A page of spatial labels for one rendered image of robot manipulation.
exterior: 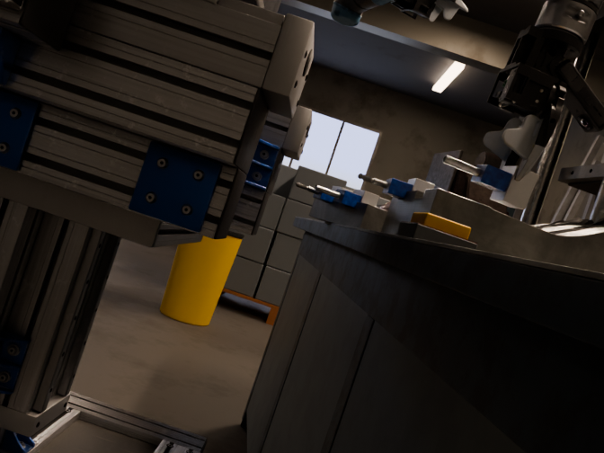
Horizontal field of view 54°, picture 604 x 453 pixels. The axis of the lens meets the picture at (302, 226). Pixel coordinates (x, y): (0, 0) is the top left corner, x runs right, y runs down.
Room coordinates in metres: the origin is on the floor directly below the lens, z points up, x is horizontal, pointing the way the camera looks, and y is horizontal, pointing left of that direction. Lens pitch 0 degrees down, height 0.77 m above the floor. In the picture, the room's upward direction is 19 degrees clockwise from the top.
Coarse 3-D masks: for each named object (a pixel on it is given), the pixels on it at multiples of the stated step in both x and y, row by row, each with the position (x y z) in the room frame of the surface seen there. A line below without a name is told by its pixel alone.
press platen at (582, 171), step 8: (568, 168) 2.18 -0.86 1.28; (576, 168) 2.12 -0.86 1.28; (584, 168) 2.07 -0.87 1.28; (592, 168) 2.02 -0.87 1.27; (600, 168) 1.97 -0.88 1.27; (560, 176) 2.22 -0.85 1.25; (568, 176) 2.16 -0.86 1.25; (576, 176) 2.10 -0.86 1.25; (584, 176) 2.05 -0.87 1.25; (592, 176) 2.00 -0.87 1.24; (600, 176) 1.96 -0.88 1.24
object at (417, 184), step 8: (360, 176) 1.06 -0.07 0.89; (368, 176) 1.06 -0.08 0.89; (376, 184) 1.06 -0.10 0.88; (384, 184) 1.06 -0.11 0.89; (392, 184) 1.05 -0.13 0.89; (400, 184) 1.05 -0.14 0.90; (408, 184) 1.05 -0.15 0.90; (416, 184) 1.05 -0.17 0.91; (424, 184) 1.05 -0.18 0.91; (432, 184) 1.05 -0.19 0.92; (384, 192) 1.07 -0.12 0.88; (392, 192) 1.05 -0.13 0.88; (400, 192) 1.05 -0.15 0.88
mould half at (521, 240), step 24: (408, 192) 1.03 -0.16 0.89; (432, 192) 0.90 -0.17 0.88; (408, 216) 0.99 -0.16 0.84; (456, 216) 0.88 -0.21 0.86; (480, 216) 0.89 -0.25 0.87; (504, 216) 0.89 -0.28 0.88; (480, 240) 0.89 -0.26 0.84; (504, 240) 0.89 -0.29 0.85; (528, 240) 0.90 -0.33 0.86; (552, 240) 0.90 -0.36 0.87; (576, 240) 0.90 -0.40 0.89; (600, 240) 0.91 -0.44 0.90; (576, 264) 0.90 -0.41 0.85; (600, 264) 0.91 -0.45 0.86
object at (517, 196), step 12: (444, 156) 0.87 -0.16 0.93; (468, 168) 0.86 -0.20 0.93; (480, 168) 0.87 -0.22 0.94; (492, 168) 0.85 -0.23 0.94; (504, 168) 0.89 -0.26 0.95; (516, 168) 0.85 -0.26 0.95; (480, 180) 0.85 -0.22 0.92; (492, 180) 0.85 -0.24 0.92; (504, 180) 0.85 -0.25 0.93; (528, 180) 0.85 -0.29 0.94; (504, 192) 0.86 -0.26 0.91; (516, 192) 0.85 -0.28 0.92; (528, 192) 0.85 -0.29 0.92; (504, 204) 0.89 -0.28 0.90; (516, 204) 0.85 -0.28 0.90
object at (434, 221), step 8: (416, 216) 0.76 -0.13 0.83; (424, 216) 0.73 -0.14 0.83; (432, 216) 0.72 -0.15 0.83; (424, 224) 0.72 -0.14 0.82; (432, 224) 0.72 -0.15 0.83; (440, 224) 0.72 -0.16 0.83; (448, 224) 0.72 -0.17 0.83; (456, 224) 0.72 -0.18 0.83; (448, 232) 0.72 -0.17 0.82; (456, 232) 0.73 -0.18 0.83; (464, 232) 0.73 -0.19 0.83
